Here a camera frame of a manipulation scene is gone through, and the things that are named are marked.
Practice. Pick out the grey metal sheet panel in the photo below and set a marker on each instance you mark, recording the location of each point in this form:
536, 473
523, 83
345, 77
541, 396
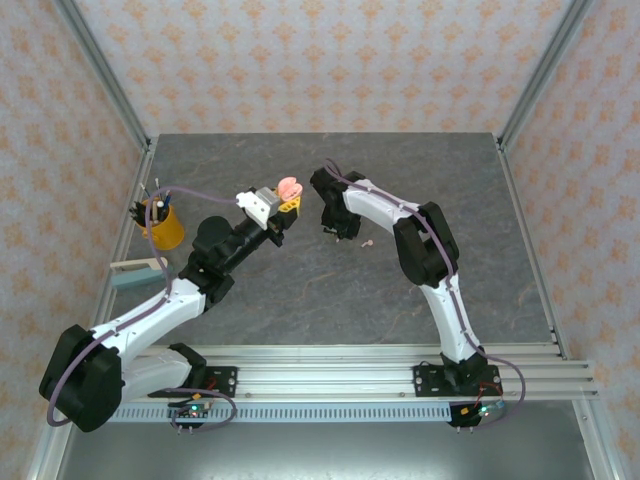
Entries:
325, 455

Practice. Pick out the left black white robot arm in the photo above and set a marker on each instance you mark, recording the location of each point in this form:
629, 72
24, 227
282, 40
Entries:
150, 310

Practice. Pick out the left aluminium frame post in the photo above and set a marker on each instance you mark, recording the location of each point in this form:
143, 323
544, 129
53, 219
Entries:
100, 70

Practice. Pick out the black pencil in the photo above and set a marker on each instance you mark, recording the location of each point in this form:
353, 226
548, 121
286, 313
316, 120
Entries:
139, 207

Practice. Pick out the pink earbud charging case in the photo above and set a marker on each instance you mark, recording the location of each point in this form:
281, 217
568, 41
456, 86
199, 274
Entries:
290, 187

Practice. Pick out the blue and red pen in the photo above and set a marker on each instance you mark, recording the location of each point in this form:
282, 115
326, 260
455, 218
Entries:
166, 197

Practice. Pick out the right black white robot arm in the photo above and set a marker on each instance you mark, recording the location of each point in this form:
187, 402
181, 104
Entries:
450, 320

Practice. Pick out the left aluminium table side rail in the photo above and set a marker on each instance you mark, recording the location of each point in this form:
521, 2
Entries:
144, 170

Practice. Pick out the aluminium table side rail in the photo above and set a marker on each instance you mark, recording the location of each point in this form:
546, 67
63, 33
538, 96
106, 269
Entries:
507, 170
144, 170

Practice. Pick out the aluminium frame post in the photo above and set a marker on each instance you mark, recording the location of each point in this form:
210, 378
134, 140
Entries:
545, 70
100, 70

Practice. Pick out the right aluminium frame post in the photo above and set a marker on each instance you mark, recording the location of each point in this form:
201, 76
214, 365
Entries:
545, 70

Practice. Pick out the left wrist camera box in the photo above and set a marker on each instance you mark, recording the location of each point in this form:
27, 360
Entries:
255, 210

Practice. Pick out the beige wooden stick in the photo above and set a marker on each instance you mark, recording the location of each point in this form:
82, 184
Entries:
156, 212

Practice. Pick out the right aluminium table side rail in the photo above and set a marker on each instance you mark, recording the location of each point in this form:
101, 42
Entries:
507, 170

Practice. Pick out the yellow metal pen cup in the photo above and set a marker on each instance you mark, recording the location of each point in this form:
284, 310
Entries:
167, 232

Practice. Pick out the beige and blue stapler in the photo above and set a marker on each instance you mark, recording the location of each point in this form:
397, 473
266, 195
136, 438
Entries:
135, 277

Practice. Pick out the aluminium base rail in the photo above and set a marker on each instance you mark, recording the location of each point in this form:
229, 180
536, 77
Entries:
325, 380

